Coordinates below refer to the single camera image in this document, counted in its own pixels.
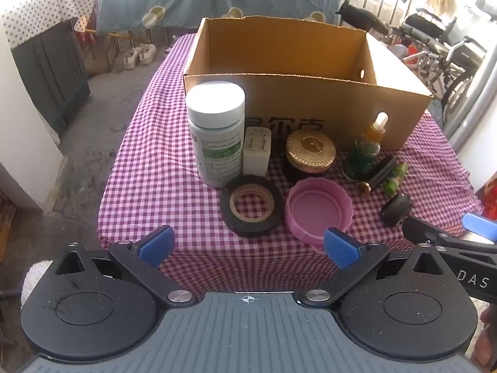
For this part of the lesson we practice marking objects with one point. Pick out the purple checkered tablecloth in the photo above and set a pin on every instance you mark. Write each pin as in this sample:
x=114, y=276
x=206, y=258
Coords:
x=155, y=171

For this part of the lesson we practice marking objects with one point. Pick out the yellow rod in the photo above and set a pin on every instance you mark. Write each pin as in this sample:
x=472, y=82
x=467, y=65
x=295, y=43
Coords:
x=120, y=35

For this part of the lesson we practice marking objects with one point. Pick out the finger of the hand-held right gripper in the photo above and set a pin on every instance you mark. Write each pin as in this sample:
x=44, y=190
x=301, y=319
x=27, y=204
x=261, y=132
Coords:
x=478, y=223
x=423, y=231

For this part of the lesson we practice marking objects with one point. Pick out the person's right hand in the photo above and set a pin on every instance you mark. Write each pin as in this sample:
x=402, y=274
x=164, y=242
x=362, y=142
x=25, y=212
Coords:
x=488, y=338

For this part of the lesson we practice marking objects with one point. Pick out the white fluffy garment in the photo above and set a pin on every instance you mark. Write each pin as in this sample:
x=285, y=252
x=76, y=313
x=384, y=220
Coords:
x=33, y=276

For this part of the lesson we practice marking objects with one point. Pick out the star dotted white cloth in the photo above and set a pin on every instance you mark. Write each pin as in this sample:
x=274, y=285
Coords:
x=39, y=4

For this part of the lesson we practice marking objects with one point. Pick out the red cloth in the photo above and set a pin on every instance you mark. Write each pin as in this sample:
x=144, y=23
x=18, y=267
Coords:
x=489, y=194

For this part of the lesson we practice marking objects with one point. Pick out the grey metal pole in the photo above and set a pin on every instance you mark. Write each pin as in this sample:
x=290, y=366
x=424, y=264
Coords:
x=470, y=101

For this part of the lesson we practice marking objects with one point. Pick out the brown cardboard box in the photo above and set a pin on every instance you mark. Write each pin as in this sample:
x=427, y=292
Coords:
x=295, y=97

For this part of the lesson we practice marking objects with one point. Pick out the white pill bottle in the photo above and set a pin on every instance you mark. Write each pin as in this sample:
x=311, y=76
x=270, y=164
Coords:
x=217, y=151

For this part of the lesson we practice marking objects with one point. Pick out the pink plastic lid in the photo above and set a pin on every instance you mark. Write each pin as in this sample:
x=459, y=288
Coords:
x=303, y=225

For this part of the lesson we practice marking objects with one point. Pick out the green dropper bottle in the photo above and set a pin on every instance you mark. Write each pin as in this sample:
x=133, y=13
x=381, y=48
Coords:
x=363, y=155

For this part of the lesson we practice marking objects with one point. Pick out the black saddle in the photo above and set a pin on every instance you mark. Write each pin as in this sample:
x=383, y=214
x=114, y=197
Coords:
x=361, y=17

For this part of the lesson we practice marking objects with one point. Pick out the black tape roll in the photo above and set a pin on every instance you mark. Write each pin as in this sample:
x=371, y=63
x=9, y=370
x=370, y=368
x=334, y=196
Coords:
x=233, y=221

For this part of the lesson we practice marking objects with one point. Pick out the small green tube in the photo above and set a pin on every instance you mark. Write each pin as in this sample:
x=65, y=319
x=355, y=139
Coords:
x=396, y=178

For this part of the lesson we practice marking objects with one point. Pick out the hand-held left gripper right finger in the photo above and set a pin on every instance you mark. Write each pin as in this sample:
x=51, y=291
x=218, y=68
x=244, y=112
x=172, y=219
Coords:
x=342, y=248

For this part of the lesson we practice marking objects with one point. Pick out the gold lid jar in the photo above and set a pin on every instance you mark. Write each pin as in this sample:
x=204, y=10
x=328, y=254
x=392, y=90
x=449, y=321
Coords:
x=310, y=151

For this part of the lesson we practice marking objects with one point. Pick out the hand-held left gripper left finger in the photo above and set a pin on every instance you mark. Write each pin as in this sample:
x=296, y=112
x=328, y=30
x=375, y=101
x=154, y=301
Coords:
x=157, y=245

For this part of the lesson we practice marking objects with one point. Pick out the dark cabinet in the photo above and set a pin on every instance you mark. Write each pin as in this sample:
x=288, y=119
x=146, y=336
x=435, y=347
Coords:
x=50, y=77

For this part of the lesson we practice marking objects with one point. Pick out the small black oval object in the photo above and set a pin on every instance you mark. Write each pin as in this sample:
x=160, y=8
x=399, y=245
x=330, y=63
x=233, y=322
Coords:
x=396, y=208

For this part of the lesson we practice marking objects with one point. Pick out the black wheelchair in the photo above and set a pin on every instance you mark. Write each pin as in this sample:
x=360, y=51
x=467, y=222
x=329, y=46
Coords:
x=438, y=35

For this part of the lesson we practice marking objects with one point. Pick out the white charger plug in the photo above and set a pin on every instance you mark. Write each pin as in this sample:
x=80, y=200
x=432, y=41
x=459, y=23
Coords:
x=256, y=159

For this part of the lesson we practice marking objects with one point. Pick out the black lipstick tube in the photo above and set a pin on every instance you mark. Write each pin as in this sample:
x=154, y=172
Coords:
x=382, y=173

